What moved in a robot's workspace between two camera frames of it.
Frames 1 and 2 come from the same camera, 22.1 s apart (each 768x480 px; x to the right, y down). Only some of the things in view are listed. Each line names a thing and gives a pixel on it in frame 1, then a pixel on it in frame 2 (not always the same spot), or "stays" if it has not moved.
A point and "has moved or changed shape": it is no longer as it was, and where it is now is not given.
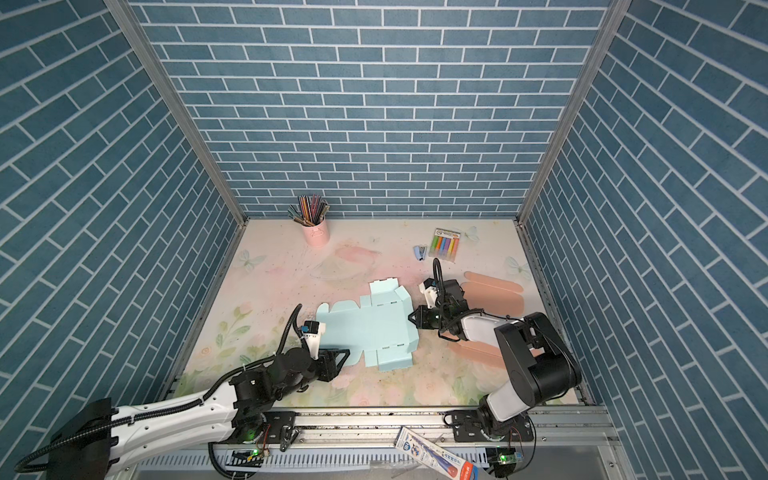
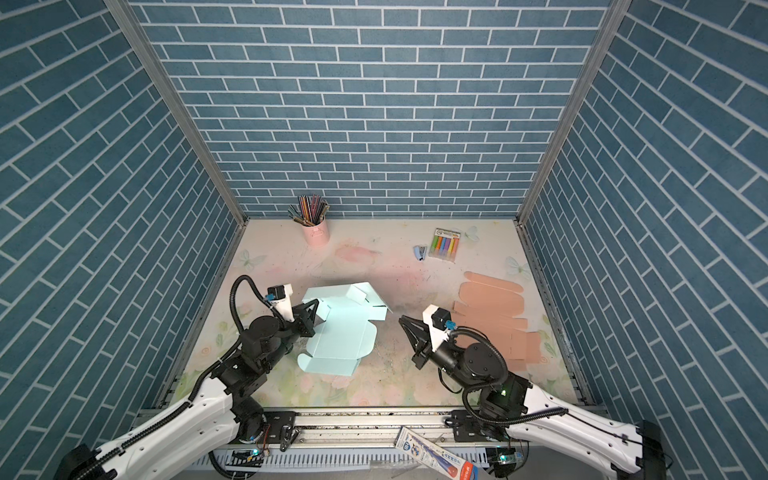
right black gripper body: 445,316 → 450,360
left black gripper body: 312,371 → 287,336
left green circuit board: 247,458 stays
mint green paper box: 381,327 has moved or changed shape
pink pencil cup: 317,235 stays
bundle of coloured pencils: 310,210 stays
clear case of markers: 444,245 stays
